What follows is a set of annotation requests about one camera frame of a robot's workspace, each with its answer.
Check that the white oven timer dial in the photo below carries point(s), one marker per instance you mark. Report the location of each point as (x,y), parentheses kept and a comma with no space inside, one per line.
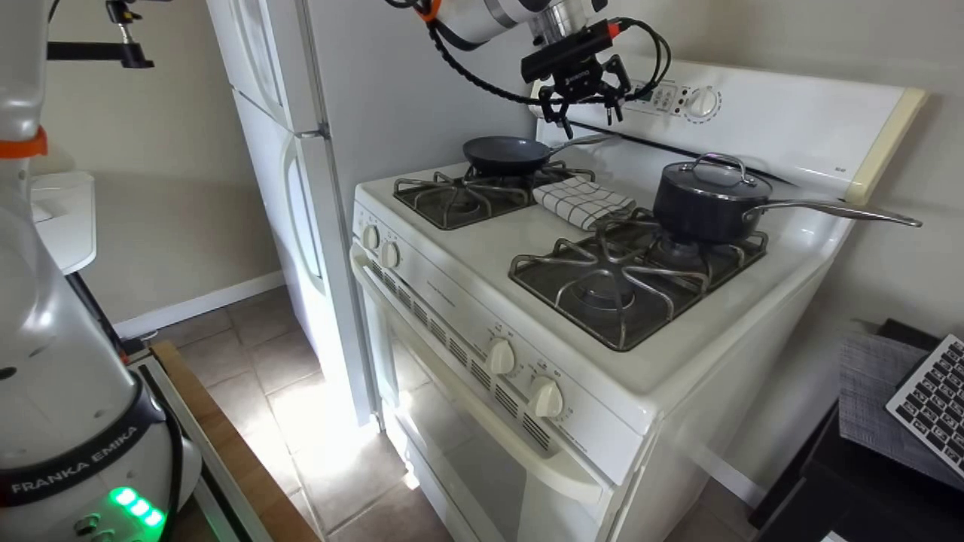
(707,102)

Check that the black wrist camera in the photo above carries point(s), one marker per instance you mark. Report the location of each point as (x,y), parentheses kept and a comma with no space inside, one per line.
(567,48)

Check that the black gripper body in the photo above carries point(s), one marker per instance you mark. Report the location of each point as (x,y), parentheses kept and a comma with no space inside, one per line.
(585,79)

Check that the black saucepan with lid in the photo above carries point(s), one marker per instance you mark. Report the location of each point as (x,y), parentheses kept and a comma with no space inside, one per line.
(703,205)

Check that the white gas stove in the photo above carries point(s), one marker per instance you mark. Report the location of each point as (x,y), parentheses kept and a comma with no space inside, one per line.
(772,291)

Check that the white checked tea towel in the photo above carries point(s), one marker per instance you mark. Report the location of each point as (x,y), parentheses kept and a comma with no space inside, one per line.
(583,199)

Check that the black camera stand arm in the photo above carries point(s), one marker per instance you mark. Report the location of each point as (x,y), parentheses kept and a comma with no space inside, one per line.
(99,48)

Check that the black burner grate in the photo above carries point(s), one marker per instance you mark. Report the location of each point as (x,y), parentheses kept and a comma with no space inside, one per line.
(452,199)
(603,291)

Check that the black desk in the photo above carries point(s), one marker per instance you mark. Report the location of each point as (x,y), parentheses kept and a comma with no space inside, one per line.
(853,502)

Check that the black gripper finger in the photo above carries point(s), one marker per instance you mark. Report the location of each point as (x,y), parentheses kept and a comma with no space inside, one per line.
(616,100)
(560,113)

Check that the white keyboard with dark keys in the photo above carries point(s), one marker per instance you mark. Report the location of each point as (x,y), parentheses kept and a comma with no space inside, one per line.
(935,403)

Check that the grey desk mat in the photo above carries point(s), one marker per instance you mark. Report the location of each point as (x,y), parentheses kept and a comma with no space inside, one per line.
(874,403)

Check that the wooden board edge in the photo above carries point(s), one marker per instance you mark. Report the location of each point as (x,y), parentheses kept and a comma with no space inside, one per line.
(230,452)

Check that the white stove knob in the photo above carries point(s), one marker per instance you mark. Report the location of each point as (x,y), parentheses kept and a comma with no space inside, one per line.
(370,239)
(549,398)
(391,253)
(500,359)

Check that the dark frying pan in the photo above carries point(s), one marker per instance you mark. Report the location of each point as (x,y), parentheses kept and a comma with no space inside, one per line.
(507,155)

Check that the white refrigerator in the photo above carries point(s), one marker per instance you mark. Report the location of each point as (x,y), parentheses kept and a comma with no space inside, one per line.
(302,199)

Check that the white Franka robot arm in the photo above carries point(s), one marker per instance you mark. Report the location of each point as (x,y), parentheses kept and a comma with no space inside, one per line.
(60,403)

